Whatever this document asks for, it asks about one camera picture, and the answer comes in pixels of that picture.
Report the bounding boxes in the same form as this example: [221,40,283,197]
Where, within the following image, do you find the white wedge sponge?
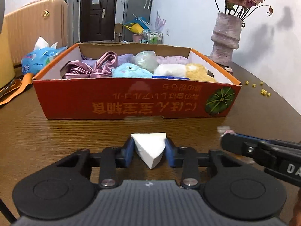
[131,133,167,169]

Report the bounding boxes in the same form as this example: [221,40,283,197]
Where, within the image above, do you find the white fluffy plush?
[154,64,186,78]

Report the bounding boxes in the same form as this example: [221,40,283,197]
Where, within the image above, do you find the light blue plush toy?
[112,63,153,79]

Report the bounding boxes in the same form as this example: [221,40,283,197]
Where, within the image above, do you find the yellow fluffy plush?
[186,63,217,83]

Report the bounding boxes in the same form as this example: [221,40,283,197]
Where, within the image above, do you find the red orange cardboard box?
[33,42,241,119]

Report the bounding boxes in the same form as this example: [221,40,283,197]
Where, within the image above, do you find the pink satin cloth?
[64,51,118,79]

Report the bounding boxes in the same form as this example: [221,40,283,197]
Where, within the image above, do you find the iridescent plastic ball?
[132,50,159,73]

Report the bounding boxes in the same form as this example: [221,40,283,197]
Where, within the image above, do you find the blue tissue pack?
[152,75,190,80]

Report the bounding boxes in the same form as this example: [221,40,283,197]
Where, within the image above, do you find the person right hand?
[289,196,301,226]

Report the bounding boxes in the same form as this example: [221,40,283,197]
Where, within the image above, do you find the pink fuzzy cloth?
[157,56,189,65]

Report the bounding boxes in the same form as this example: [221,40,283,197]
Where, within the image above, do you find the lavender knitted pouch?
[81,53,135,69]

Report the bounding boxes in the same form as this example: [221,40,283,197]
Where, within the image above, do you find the orange shoehorn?
[1,73,34,106]

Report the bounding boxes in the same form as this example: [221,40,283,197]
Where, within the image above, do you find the pink textured vase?
[210,12,243,66]

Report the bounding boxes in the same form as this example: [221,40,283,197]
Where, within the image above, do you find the blue tissue bag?
[21,37,67,75]

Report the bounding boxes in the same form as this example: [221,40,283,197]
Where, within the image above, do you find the yellow thermos jug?
[0,0,15,88]

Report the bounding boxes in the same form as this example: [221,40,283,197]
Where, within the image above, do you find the dark brown door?
[80,0,117,42]

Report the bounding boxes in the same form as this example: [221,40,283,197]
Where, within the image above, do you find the grey refrigerator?
[123,0,153,30]

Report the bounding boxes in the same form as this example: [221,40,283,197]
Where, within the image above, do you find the cluttered wire rack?
[114,10,166,45]

